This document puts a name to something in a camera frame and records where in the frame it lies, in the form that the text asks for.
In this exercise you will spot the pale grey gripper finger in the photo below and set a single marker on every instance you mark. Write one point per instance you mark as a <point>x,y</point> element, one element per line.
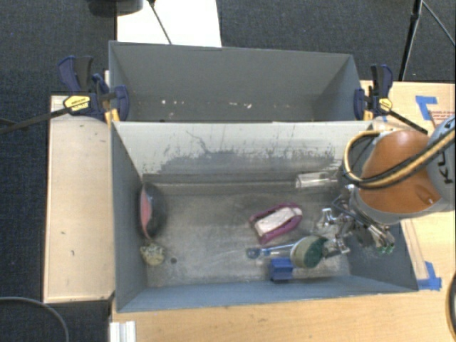
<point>338,249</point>
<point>330,219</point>

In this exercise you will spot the green and yellow round sponge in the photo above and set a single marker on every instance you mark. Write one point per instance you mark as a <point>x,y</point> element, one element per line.
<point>307,252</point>

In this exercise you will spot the clear glass bottle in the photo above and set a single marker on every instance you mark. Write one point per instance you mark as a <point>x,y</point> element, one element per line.
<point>313,179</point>

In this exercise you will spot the blue block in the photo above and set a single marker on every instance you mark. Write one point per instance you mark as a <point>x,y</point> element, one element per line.
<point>280,269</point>

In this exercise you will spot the blue and silver wrench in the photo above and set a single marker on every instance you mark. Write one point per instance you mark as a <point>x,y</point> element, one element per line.
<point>265,251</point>

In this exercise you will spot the grey metal bin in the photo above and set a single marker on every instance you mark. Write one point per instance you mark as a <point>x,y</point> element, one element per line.
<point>221,226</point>

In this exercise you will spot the yellow-green lumpy toy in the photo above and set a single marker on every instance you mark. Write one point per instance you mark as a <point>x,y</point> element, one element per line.
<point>153,254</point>

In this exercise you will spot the pale wood board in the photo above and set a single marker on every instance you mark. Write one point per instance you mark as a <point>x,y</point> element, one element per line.
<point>80,208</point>

